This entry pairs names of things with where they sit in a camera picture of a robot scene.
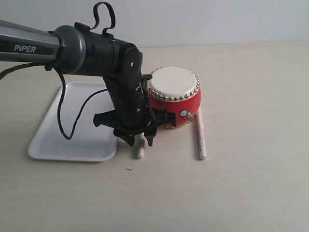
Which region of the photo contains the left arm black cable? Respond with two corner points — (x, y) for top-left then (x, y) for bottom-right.
(0, 1), (116, 140)

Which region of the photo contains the white wooden drumstick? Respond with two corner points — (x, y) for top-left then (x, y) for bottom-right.
(137, 134), (145, 159)
(196, 108), (207, 160)

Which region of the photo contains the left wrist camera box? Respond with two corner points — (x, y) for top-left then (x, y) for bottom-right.
(140, 74), (153, 90)

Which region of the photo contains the small red drum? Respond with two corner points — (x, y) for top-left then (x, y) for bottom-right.
(147, 66), (201, 128)

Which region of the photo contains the white rectangular plastic tray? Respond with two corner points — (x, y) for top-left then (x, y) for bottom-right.
(28, 82), (118, 162)

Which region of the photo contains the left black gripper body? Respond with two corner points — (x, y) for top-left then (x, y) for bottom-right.
(93, 72), (176, 138)

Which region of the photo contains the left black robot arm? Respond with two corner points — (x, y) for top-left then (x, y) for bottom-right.
(0, 21), (176, 146)

